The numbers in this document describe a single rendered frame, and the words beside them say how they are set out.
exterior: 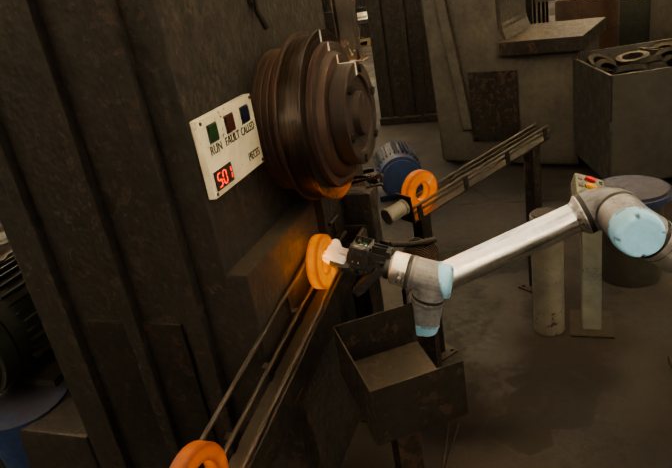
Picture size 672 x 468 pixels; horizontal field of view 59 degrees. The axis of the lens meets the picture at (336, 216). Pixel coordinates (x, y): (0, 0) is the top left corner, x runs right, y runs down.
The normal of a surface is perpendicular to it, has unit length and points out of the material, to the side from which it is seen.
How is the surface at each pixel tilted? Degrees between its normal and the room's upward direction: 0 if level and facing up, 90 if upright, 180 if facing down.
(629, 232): 88
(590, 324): 90
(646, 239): 88
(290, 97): 62
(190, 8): 90
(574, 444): 0
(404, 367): 5
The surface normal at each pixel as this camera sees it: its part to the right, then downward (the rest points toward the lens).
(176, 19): 0.94, -0.02
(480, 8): -0.53, 0.40
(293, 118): -0.34, 0.17
